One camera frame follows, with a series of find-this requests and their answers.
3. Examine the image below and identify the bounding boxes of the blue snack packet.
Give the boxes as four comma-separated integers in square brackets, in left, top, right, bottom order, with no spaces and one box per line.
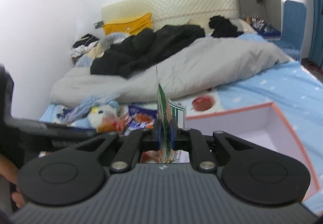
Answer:
[128,105,158,129]

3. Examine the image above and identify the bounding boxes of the green white snack packet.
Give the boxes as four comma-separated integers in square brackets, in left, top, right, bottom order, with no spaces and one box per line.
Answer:
[155,67,186,163]

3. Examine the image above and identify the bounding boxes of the orange snack packet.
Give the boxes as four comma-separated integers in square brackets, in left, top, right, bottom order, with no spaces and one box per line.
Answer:
[97,116,131,134]

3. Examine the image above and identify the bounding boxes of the person's left hand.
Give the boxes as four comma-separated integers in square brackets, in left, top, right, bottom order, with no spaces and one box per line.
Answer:
[1,155,25,208]

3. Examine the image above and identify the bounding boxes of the white blue plush penguin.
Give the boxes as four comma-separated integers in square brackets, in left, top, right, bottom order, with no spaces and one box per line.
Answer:
[87,101,120,128]

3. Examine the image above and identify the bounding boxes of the grey duvet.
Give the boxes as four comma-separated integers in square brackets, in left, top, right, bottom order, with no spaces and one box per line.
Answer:
[50,37,291,107]

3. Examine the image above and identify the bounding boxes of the pink cardboard box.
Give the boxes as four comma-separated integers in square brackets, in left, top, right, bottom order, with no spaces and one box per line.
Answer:
[186,102,320,200]

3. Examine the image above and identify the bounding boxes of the black jacket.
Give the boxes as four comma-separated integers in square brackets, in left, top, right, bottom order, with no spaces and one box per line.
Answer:
[90,25,205,78]

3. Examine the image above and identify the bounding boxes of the pile of clothes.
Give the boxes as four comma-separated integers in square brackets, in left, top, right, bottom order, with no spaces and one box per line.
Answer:
[70,34,99,64]

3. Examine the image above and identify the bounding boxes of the yellow pillow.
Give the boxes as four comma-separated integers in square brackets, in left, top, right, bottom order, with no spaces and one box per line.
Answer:
[102,12,153,35]

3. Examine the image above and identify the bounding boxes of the black garment on pillow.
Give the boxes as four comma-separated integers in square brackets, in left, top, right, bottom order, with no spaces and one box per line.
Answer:
[209,15,244,38]

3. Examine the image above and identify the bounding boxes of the blue star bedsheet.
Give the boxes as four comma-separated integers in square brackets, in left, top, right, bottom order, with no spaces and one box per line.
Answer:
[217,33,323,154]

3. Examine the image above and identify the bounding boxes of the bedside table with bottles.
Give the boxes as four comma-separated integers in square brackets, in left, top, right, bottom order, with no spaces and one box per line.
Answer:
[244,14,281,38]

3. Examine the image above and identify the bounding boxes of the blue chair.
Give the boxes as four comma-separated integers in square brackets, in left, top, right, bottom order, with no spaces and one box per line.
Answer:
[273,0,307,61]

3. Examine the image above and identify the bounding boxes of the blue curtain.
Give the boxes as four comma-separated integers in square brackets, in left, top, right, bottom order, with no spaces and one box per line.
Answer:
[309,0,323,70]

